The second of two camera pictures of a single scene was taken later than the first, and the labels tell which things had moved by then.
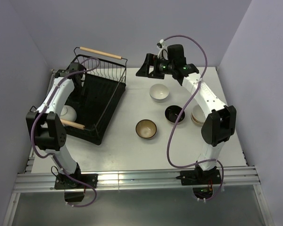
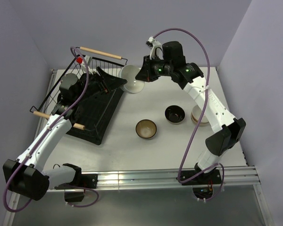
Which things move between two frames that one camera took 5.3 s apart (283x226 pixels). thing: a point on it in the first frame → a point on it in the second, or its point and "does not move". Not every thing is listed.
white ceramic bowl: (159, 92) → (134, 85)
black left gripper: (79, 94) → (106, 83)
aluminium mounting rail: (49, 181) does not move
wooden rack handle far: (112, 56) does not move
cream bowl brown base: (197, 116) does not move
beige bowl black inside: (171, 113) does not move
